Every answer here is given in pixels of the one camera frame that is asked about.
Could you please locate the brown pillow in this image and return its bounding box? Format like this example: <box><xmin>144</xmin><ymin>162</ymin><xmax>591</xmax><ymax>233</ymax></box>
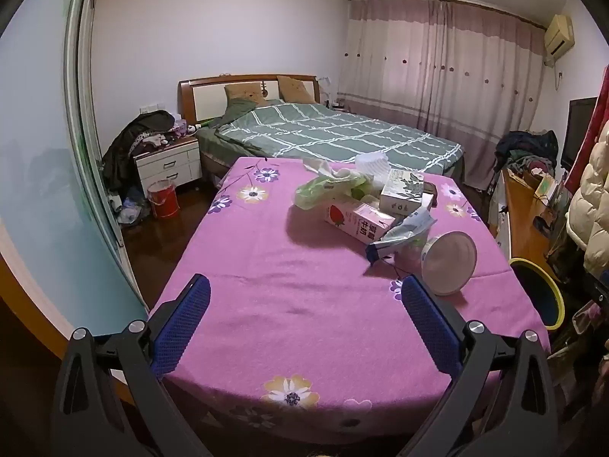
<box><xmin>277</xmin><ymin>75</ymin><xmax>316</xmax><ymax>104</ymax></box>
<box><xmin>225</xmin><ymin>83</ymin><xmax>267</xmax><ymax>105</ymax></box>

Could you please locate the pink strawberry milk carton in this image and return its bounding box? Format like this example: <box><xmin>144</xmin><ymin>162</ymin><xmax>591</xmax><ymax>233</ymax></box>
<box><xmin>324</xmin><ymin>200</ymin><xmax>397</xmax><ymax>243</ymax></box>

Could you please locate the dark clothes pile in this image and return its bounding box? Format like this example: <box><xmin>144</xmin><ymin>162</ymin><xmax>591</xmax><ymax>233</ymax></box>
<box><xmin>101</xmin><ymin>110</ymin><xmax>176</xmax><ymax>191</ymax></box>

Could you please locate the wooden desk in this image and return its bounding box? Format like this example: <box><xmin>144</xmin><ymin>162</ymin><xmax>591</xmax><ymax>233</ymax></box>
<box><xmin>497</xmin><ymin>166</ymin><xmax>572</xmax><ymax>267</ymax></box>

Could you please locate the green plaid duvet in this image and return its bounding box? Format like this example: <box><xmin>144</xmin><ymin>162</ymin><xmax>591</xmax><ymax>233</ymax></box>
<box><xmin>196</xmin><ymin>100</ymin><xmax>466</xmax><ymax>186</ymax></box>

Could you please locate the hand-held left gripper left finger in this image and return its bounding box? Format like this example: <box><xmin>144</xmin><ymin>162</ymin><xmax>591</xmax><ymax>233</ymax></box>
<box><xmin>50</xmin><ymin>273</ymin><xmax>212</xmax><ymax>457</ymax></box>

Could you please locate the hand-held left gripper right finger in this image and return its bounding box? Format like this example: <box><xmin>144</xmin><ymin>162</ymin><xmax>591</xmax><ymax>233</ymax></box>
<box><xmin>395</xmin><ymin>275</ymin><xmax>560</xmax><ymax>457</ymax></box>

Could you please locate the yellow rimmed dark bin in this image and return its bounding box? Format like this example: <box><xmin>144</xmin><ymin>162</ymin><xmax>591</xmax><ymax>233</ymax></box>
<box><xmin>508</xmin><ymin>257</ymin><xmax>565</xmax><ymax>330</ymax></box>

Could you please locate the purple floral tablecloth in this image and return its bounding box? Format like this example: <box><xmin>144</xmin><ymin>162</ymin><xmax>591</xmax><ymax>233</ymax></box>
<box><xmin>147</xmin><ymin>156</ymin><xmax>553</xmax><ymax>439</ymax></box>

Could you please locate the blue white plastic wrapper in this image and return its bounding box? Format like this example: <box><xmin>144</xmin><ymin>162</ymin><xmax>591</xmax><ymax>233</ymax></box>
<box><xmin>365</xmin><ymin>207</ymin><xmax>437</xmax><ymax>267</ymax></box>

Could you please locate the small brown box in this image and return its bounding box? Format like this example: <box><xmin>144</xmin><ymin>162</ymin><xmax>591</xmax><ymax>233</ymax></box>
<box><xmin>421</xmin><ymin>182</ymin><xmax>441</xmax><ymax>213</ymax></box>

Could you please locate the beige air conditioner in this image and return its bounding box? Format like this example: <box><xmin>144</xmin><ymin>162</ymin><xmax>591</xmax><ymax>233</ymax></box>
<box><xmin>544</xmin><ymin>14</ymin><xmax>576</xmax><ymax>55</ymax></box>

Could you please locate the white puffer jacket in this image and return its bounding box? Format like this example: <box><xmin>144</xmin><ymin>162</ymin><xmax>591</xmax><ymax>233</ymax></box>
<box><xmin>566</xmin><ymin>121</ymin><xmax>609</xmax><ymax>277</ymax></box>

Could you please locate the white floral tissue box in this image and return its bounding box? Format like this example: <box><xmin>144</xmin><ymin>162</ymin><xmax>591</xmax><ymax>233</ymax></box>
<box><xmin>379</xmin><ymin>168</ymin><xmax>426</xmax><ymax>215</ymax></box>

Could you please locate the green plastic bag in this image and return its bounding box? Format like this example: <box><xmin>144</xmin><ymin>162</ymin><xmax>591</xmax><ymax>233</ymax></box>
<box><xmin>294</xmin><ymin>159</ymin><xmax>381</xmax><ymax>210</ymax></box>

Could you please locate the pink white curtain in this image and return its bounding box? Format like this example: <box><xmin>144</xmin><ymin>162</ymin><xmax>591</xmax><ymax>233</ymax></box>
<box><xmin>339</xmin><ymin>0</ymin><xmax>545</xmax><ymax>191</ymax></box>

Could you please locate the black television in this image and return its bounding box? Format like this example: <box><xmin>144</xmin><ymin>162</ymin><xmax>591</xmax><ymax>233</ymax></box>
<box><xmin>560</xmin><ymin>96</ymin><xmax>599</xmax><ymax>172</ymax></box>

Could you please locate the bed with green quilt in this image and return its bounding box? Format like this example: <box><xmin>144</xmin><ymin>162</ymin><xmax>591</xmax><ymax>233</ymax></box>
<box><xmin>178</xmin><ymin>75</ymin><xmax>466</xmax><ymax>189</ymax></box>

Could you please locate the white nightstand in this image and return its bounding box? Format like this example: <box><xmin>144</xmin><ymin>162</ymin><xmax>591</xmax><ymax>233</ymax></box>
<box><xmin>134</xmin><ymin>136</ymin><xmax>201</xmax><ymax>194</ymax></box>

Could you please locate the glass wardrobe sliding door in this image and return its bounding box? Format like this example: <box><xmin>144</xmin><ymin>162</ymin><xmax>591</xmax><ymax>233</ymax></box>
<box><xmin>0</xmin><ymin>0</ymin><xmax>148</xmax><ymax>324</ymax></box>

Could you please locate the plastic bags heap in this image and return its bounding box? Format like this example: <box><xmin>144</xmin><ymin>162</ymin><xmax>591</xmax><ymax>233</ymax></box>
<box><xmin>114</xmin><ymin>188</ymin><xmax>150</xmax><ymax>225</ymax></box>

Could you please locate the mixed clothes heap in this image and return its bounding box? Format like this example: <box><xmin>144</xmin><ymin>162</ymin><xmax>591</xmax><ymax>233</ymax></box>
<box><xmin>495</xmin><ymin>129</ymin><xmax>560</xmax><ymax>177</ymax></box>

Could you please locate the red bucket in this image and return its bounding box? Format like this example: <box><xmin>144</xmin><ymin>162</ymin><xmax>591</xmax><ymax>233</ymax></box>
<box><xmin>147</xmin><ymin>180</ymin><xmax>182</xmax><ymax>220</ymax></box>

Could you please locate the white pleated paper cup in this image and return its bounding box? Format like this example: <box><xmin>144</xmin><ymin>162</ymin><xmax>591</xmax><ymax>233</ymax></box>
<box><xmin>354</xmin><ymin>151</ymin><xmax>393</xmax><ymax>184</ymax></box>

